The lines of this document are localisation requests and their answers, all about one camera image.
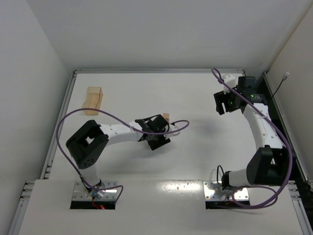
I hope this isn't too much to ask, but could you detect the aluminium table frame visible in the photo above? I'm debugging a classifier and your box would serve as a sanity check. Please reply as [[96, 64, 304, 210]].
[[16, 71, 312, 235]]

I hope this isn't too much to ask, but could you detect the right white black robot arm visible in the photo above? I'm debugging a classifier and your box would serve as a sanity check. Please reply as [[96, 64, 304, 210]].
[[214, 74, 292, 190]]

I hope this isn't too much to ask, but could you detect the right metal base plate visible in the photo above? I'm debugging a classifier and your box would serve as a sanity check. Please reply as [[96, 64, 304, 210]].
[[203, 181, 249, 202]]

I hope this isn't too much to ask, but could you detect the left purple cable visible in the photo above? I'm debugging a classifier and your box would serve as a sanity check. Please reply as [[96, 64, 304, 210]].
[[56, 109, 190, 204]]

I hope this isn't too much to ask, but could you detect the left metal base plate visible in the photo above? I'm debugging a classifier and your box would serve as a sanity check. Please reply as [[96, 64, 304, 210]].
[[72, 181, 117, 202]]

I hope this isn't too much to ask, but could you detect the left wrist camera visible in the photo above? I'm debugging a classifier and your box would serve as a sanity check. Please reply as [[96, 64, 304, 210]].
[[164, 124, 180, 139]]

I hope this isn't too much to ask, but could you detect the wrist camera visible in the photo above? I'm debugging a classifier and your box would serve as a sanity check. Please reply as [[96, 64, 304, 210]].
[[164, 124, 180, 139], [223, 74, 237, 94]]

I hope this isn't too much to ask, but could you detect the black wall cable with plug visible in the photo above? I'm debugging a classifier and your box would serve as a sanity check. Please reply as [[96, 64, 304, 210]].
[[270, 71, 290, 98]]

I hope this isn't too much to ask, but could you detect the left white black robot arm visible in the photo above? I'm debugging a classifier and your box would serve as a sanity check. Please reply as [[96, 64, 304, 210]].
[[66, 115, 177, 191]]

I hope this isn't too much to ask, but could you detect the metal base plate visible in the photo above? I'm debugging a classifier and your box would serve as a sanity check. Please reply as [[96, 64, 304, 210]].
[[203, 181, 249, 202], [72, 181, 117, 202]]

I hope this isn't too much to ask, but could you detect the wood cube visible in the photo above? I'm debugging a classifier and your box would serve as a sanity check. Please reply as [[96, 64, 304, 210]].
[[162, 113, 170, 123]]

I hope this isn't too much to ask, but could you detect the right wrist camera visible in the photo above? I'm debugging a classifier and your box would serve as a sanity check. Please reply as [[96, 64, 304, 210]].
[[223, 74, 237, 94]]

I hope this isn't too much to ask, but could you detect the wooden block tray box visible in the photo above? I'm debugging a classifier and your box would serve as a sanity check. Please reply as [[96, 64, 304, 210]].
[[82, 87, 103, 110]]

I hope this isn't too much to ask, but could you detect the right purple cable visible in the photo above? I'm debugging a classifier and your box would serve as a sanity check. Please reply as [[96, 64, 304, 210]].
[[211, 68, 293, 209]]

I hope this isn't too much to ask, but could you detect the purple cable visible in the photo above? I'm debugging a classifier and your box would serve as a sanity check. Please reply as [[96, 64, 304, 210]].
[[211, 68, 293, 209], [56, 109, 190, 204]]

